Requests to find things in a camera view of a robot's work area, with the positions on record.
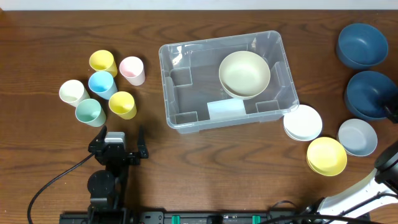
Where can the beige large bowl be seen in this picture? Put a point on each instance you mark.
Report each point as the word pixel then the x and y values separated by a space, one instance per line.
pixel 244 75

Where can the mint green cup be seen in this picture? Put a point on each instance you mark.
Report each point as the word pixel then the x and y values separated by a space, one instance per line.
pixel 90 112

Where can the clear plastic storage container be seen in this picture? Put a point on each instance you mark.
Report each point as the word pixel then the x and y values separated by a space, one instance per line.
pixel 190 80

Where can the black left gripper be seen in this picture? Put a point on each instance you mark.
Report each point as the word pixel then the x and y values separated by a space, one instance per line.
pixel 117 157

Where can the light grey small bowl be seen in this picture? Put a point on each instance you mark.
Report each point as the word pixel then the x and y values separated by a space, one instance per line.
pixel 357 137

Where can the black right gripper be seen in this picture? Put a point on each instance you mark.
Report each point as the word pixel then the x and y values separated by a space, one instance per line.
pixel 392 112

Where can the cream white cup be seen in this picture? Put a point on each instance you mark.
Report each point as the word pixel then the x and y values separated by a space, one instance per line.
pixel 73 92

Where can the yellow cup near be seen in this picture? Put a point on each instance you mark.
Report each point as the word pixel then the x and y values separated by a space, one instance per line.
pixel 123 104

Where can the white small bowl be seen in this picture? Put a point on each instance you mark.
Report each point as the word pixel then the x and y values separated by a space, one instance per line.
pixel 303 124

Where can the white label on container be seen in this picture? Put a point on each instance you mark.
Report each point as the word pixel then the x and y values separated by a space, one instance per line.
pixel 226 108

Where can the yellow cup far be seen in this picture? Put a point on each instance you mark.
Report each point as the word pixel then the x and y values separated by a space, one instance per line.
pixel 103 60

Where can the yellow small bowl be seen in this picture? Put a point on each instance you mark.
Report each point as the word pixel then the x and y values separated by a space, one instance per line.
pixel 326 156

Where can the yellow cup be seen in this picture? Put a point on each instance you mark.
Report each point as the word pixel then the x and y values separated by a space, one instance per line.
pixel 103 60
pixel 123 104

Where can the pink cup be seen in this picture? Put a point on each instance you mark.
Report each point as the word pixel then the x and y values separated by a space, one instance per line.
pixel 132 69

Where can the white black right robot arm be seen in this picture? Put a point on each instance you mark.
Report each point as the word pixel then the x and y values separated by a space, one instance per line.
pixel 377 189

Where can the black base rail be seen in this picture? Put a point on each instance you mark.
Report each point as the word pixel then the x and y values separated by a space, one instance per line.
pixel 177 218

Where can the dark blue bowl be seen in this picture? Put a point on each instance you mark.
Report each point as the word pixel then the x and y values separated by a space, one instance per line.
pixel 361 46
pixel 366 94

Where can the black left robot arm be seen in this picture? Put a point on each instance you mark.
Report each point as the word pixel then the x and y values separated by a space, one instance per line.
pixel 107 186

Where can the light blue cup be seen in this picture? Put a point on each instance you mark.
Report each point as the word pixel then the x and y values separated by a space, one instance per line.
pixel 102 83

